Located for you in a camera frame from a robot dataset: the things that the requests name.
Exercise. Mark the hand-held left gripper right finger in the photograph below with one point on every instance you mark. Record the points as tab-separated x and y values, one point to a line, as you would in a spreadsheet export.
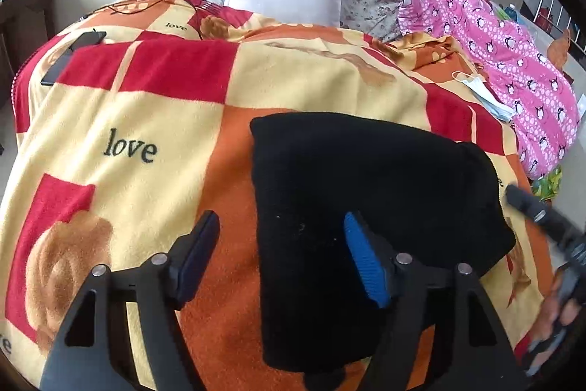
367	265

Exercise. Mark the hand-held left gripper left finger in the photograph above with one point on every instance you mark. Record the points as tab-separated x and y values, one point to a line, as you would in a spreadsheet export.
197	263

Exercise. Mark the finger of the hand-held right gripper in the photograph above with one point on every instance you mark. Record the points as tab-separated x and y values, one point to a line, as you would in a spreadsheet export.
535	210

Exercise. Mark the black pants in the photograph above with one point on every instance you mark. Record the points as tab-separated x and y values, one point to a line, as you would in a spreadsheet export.
366	171

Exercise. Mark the person's right hand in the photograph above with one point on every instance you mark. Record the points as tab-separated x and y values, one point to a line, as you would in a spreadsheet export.
545	313

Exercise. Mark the green printed cloth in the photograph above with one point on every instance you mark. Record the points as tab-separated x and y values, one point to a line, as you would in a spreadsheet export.
547	185

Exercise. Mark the blue face mask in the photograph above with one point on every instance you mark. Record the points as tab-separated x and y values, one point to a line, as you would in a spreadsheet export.
485	96

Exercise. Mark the pink penguin print garment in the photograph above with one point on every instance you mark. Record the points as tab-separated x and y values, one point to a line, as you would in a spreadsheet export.
503	52

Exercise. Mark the printed checkered blanket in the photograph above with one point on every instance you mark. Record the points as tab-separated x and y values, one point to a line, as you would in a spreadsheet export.
160	98

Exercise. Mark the black phone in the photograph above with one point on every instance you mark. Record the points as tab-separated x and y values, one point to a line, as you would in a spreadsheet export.
87	41

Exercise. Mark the dark wooden desk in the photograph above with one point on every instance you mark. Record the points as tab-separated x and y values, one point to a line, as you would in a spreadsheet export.
23	15

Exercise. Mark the metal bed rail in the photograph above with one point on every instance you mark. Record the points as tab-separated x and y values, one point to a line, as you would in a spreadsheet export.
556	11

